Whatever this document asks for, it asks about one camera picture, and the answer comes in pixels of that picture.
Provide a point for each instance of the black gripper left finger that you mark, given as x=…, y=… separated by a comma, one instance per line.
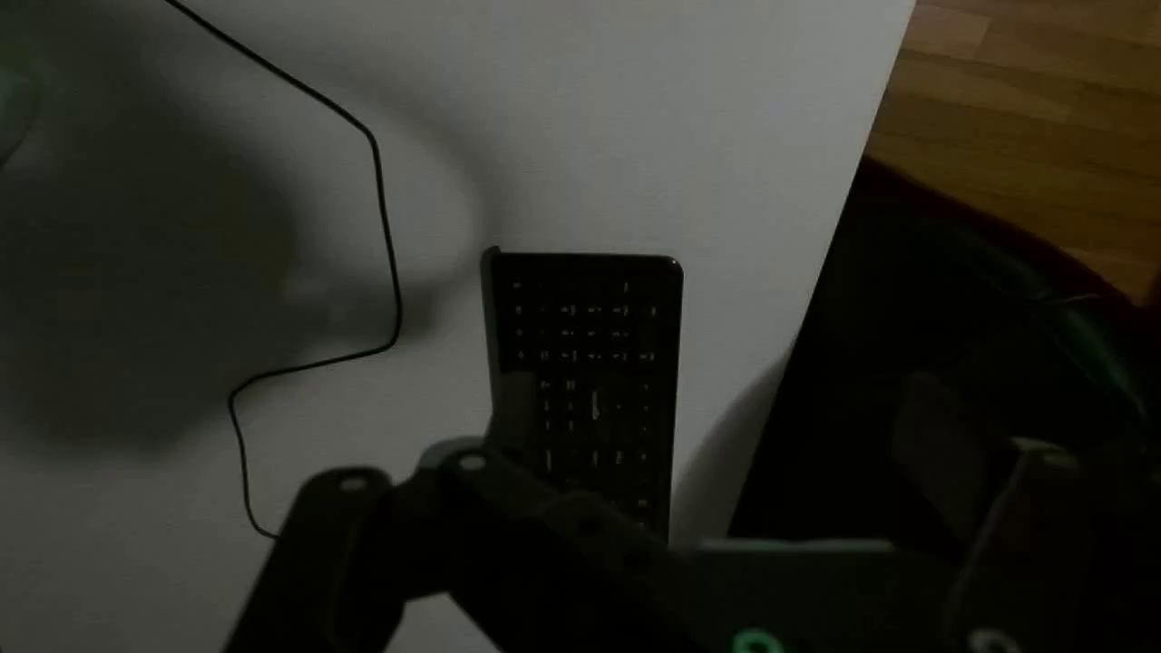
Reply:
x=508, y=547

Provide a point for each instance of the black bulky chair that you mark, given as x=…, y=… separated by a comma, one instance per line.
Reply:
x=893, y=351

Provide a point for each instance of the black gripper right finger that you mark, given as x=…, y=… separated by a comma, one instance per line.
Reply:
x=1063, y=557

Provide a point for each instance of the black numeric keypad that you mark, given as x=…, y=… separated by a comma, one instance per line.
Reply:
x=592, y=351

